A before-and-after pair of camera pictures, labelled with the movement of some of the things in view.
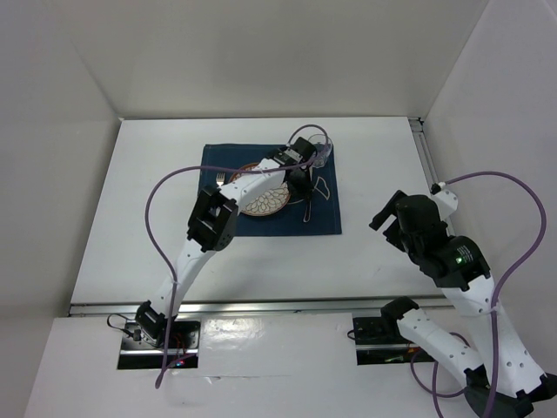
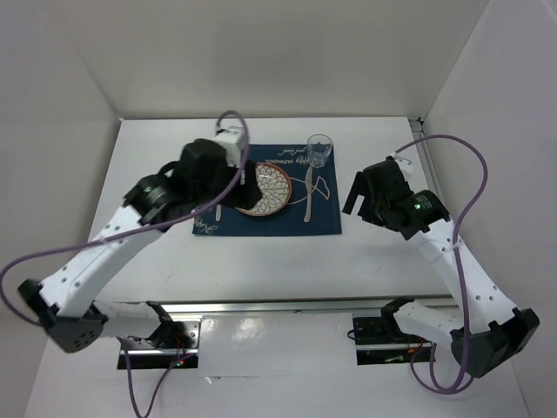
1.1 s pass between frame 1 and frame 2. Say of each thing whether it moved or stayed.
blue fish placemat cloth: stayed
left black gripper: moved
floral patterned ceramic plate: stayed
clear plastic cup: stayed
